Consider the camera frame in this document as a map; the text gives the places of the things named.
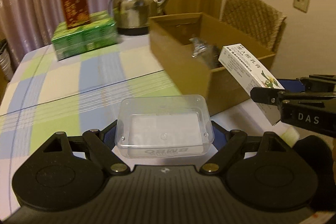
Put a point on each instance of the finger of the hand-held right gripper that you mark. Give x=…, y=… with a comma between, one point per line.
x=266, y=96
x=291, y=85

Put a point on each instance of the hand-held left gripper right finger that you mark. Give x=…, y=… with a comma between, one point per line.
x=218, y=132

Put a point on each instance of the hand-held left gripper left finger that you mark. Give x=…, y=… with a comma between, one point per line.
x=109, y=133

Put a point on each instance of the white box with plant print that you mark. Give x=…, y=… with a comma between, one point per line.
x=241, y=66

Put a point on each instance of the clear plastic box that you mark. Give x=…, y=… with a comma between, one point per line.
x=162, y=121

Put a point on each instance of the large cardboard box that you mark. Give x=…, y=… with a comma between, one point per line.
x=178, y=64

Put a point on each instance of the silver foil bag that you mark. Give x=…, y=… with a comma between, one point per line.
x=199, y=48

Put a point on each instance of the checked tablecloth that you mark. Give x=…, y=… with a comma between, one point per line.
x=65, y=87

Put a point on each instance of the woven chair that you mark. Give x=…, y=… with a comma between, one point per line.
x=252, y=16

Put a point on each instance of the green tissue pack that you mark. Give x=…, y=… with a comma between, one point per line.
x=78, y=40

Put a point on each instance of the steel kettle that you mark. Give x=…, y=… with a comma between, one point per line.
x=134, y=8

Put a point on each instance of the red gift box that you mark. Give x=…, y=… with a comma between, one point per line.
x=74, y=6

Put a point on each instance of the beige wall socket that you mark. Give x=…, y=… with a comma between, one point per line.
x=301, y=1

